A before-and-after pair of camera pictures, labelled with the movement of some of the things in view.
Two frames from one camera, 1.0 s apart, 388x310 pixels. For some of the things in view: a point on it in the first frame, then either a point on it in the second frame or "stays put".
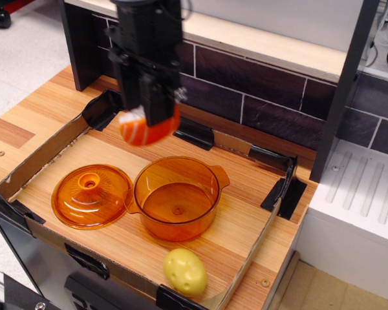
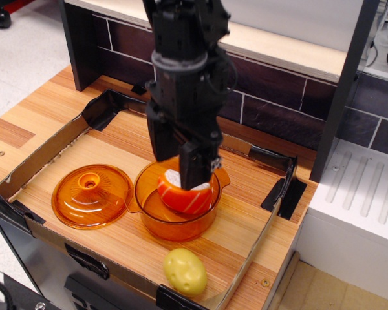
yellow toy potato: x=185 y=272 stays put
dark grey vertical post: x=343 y=93 stays put
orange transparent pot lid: x=91 y=196 stays put
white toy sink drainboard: x=353 y=222 stays put
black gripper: x=145 y=46 -> x=191 y=102
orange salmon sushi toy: x=135 y=129 -> x=185 y=201
